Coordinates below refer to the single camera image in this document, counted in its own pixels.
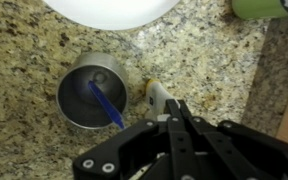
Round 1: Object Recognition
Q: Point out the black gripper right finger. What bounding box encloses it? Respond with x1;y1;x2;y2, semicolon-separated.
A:
177;99;288;180

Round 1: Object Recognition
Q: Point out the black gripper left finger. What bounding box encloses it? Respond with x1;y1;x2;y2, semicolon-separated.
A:
72;98;190;180

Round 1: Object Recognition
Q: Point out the blue toothbrush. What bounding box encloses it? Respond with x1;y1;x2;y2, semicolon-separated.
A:
87;79;126;130

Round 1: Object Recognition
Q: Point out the stainless steel cup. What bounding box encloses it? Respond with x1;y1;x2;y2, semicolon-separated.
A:
55;51;129;130

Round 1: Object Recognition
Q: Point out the white oval sink basin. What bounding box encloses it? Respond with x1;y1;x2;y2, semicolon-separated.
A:
42;0;182;32

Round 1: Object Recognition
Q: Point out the green soap pump bottle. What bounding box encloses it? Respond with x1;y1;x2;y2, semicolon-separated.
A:
231;0;288;20

